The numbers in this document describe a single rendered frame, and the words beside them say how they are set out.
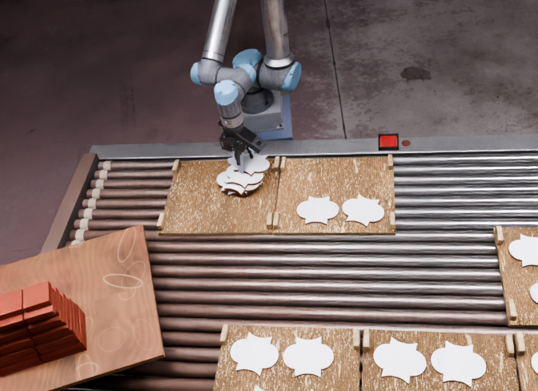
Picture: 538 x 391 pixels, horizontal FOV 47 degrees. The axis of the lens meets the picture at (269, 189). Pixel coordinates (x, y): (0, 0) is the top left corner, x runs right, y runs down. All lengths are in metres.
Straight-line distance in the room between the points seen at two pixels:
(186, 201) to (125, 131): 1.94
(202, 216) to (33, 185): 2.03
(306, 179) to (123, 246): 0.69
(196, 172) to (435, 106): 1.98
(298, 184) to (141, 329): 0.77
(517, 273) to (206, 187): 1.10
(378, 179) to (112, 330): 1.03
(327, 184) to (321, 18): 2.69
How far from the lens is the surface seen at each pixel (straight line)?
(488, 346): 1.86
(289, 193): 2.19
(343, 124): 3.81
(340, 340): 1.85
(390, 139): 2.36
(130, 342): 1.85
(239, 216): 2.15
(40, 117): 4.55
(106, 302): 1.95
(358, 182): 2.20
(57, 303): 1.76
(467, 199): 2.19
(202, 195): 2.25
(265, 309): 1.94
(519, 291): 1.97
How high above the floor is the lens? 2.57
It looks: 47 degrees down
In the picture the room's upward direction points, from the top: 12 degrees counter-clockwise
